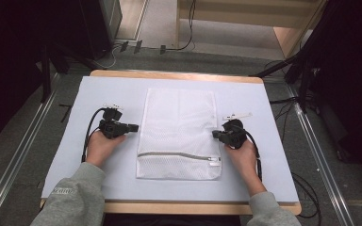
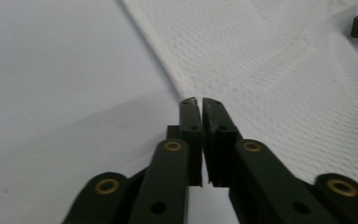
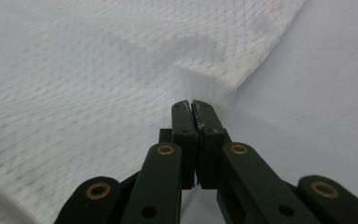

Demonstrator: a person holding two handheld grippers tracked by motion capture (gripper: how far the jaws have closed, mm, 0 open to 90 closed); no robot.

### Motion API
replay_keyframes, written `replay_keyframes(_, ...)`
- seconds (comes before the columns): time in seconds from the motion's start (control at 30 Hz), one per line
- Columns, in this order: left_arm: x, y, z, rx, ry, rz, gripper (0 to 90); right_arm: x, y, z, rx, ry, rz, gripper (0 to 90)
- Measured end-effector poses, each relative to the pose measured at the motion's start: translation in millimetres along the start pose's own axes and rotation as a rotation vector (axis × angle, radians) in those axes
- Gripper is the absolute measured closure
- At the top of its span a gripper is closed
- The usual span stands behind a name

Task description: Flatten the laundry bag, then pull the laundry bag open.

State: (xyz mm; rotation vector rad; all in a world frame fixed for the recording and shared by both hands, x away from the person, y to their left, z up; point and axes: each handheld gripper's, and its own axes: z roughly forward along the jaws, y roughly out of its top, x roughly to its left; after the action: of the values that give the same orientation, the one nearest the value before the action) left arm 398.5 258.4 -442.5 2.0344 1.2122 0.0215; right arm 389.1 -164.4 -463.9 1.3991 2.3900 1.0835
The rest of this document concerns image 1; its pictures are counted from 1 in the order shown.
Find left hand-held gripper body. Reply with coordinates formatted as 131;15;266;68
98;103;130;140

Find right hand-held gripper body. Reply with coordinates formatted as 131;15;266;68
220;111;254;151

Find white mesh laundry bag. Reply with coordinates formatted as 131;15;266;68
135;87;223;182

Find person's left hand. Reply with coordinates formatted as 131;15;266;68
85;129;127;170

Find person's right hand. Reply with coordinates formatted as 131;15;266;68
223;138;261;178

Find white table mat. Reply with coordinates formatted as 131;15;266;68
41;75;300;203

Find black metal stand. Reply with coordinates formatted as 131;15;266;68
39;41;72;104

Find wooden table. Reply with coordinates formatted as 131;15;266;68
40;69;303;217

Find black tripod stand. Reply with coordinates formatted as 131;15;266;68
248;46;323;114

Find black cabinet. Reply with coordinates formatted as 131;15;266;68
77;0;123;61

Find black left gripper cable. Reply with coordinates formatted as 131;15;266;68
80;106;108;164

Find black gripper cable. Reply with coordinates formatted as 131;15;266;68
80;106;108;164
231;123;264;184

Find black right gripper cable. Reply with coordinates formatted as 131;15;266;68
231;123;264;184

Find metal floor rail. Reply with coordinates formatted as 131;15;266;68
0;73;61;226
286;84;356;226

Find black floor cable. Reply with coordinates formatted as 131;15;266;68
290;170;322;219

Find black hanging cable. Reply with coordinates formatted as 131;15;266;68
166;0;198;52

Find light wooden furniture frame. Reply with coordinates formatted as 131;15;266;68
174;0;328;59

